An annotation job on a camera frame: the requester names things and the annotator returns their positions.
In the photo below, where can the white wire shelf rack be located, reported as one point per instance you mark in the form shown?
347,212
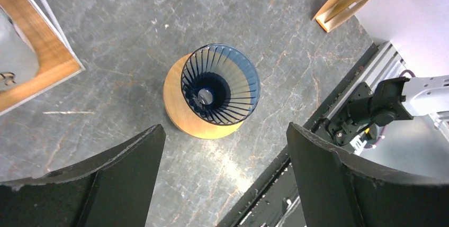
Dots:
57,60

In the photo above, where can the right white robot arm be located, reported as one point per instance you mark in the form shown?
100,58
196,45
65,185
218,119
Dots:
395,99

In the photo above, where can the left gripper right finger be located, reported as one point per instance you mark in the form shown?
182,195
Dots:
339,188

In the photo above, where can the grey toilet paper roll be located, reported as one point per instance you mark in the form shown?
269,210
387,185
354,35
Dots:
19,61

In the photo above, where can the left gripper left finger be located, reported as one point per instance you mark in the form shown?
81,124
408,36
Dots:
112,188

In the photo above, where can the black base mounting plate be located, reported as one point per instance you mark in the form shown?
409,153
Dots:
274,194

